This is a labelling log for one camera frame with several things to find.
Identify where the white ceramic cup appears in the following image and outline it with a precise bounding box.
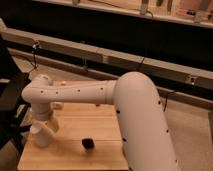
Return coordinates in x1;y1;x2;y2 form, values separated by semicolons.
30;123;54;148

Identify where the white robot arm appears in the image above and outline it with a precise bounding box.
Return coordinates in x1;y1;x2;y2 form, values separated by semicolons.
22;72;180;171

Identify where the black eraser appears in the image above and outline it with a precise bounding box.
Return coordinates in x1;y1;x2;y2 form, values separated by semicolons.
82;138;95;149

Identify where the white plastic bottle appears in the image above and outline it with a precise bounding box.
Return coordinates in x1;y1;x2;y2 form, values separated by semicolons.
51;81;67;110

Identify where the black chair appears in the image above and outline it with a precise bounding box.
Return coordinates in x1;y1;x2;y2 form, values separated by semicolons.
0;35;31;153

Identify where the black hanging cable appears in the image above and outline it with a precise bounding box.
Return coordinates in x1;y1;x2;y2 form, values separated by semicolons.
30;40;41;76

